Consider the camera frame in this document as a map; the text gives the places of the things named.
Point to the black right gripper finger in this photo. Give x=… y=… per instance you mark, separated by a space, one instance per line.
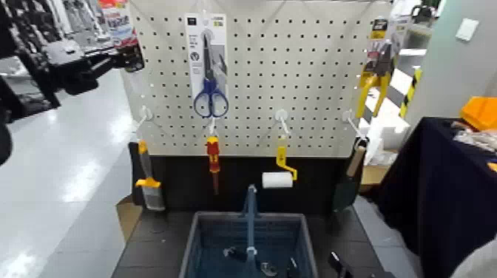
x=337 y=264

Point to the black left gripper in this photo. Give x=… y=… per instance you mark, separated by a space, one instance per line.
x=72 y=66

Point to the small dark crate item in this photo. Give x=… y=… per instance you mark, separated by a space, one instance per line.
x=235 y=253

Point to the grey blue plastic crate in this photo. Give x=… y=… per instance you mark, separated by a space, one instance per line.
x=217 y=233

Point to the white scissors packaging card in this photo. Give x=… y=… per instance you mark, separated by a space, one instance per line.
x=194 y=39

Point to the brown cardboard box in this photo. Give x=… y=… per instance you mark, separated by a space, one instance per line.
x=374 y=174

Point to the orange grey paint brush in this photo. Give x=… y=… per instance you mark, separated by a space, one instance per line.
x=145 y=163

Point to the black cloth covered table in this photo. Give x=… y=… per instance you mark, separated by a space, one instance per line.
x=435 y=194

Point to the red yellow screwdriver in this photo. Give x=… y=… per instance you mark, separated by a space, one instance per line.
x=212 y=155

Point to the white foam block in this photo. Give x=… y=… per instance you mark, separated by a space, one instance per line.
x=392 y=134

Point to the brown cardboard sheet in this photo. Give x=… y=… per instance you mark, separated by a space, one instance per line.
x=128 y=217

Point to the beige pegboard panel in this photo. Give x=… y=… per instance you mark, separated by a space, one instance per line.
x=291 y=77

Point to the clear plastic bag pile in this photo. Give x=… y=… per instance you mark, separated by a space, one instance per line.
x=477 y=137

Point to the orange plastic box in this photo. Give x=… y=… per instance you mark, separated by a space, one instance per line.
x=481 y=112

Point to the pliers packaging card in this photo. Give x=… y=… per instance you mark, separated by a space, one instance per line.
x=378 y=29

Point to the white background shelf unit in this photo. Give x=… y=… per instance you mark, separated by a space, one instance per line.
x=417 y=39

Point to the yellow black striped post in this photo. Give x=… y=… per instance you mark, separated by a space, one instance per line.
x=409 y=91

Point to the white wall switch plate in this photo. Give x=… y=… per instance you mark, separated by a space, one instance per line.
x=466 y=29

